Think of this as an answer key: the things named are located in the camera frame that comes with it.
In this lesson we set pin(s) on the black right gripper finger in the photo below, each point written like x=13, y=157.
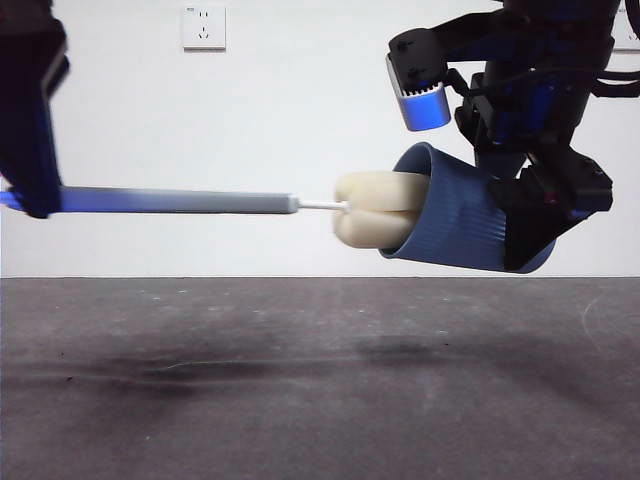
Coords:
x=500, y=162
x=530, y=225

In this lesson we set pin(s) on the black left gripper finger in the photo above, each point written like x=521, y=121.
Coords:
x=27, y=150

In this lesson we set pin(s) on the blue ribbed plastic cup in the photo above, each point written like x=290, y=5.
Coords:
x=450, y=215

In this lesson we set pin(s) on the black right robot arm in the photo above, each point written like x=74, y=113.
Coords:
x=550, y=50

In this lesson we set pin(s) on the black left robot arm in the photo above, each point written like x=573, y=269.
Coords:
x=25, y=35

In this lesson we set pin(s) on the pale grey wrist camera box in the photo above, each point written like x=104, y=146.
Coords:
x=425, y=112
x=56, y=72

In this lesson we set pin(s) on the white wall socket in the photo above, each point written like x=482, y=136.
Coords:
x=630, y=30
x=204, y=29

